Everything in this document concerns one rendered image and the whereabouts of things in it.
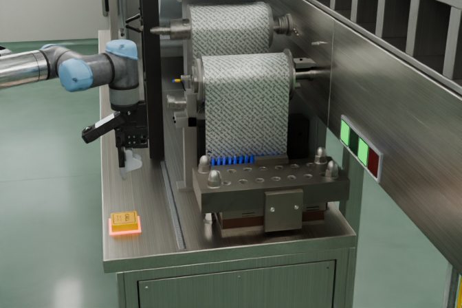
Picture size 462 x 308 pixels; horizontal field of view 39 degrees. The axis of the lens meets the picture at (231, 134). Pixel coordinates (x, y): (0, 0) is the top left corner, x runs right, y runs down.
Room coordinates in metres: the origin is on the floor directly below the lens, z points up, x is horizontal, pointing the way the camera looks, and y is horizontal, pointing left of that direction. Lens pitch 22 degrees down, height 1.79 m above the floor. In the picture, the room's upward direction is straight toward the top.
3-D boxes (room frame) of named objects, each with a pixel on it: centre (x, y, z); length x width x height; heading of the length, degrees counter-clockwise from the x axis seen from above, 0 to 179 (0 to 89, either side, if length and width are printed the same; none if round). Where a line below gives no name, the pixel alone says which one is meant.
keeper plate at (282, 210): (1.50, -0.14, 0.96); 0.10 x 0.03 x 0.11; 101
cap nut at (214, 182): (1.51, 0.04, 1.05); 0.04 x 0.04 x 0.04
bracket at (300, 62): (1.79, -0.20, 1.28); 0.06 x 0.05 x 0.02; 101
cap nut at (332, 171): (1.58, -0.27, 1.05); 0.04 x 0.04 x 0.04
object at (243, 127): (1.70, -0.04, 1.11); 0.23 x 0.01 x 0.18; 101
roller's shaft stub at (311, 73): (1.79, -0.20, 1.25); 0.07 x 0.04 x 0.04; 101
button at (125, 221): (1.53, 0.29, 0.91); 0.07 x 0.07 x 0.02; 11
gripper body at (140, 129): (1.54, 0.26, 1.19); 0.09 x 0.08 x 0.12; 101
